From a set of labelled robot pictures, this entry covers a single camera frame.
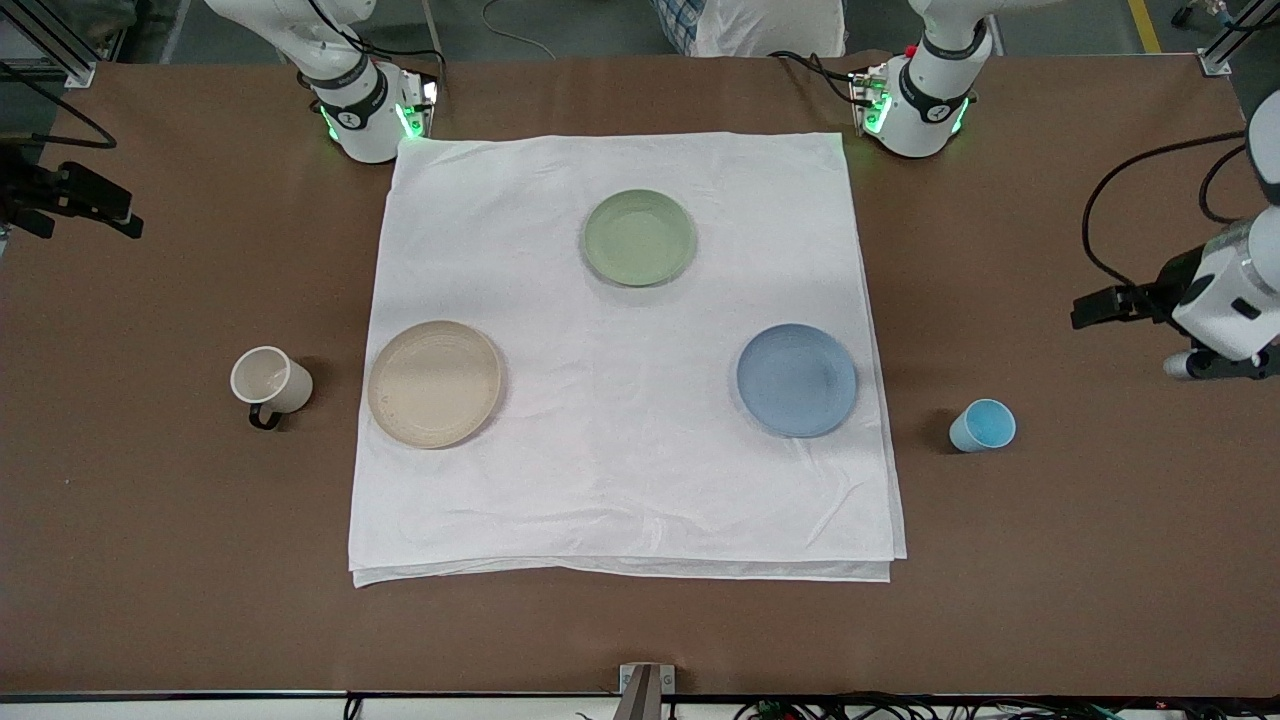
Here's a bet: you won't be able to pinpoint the white mug with black handle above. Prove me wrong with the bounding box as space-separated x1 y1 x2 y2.
230 346 314 432

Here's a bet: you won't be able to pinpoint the light blue cup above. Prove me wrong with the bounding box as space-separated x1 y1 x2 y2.
949 399 1017 454

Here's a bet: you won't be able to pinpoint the blue round plate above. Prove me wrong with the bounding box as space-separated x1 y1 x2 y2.
736 323 859 439

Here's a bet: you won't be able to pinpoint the beige gray round plate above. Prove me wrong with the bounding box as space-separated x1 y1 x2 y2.
367 320 504 450

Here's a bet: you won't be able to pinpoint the green round plate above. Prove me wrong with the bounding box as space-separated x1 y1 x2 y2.
581 188 698 288

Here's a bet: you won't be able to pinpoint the white checkered fabric bundle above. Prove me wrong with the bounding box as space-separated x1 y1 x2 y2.
653 0 847 58

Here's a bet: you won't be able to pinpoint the white table cloth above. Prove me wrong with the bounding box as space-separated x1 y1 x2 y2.
348 132 908 588

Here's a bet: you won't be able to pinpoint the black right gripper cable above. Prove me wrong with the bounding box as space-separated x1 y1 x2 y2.
0 62 118 151

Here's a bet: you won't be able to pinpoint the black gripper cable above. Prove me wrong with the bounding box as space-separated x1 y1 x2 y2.
1083 130 1251 291
0 62 118 151

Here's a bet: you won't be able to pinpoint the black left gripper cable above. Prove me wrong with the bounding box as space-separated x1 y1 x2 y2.
1083 130 1251 291

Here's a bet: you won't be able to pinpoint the aluminium frame profile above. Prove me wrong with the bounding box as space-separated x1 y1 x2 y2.
0 0 98 89
1198 0 1280 77

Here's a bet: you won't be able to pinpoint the black right arm base cable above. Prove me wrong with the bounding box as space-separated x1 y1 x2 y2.
298 0 448 96

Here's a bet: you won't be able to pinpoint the black arm base cable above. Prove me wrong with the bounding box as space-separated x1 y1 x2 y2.
298 0 448 96
770 50 863 107

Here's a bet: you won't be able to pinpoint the black left arm base cable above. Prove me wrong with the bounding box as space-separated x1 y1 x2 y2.
770 50 863 107

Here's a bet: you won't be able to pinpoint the thin grey floor cable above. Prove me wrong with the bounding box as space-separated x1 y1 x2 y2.
483 0 557 59

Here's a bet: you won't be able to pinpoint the tangled cables under table edge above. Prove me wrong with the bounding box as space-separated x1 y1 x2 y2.
735 695 1280 720

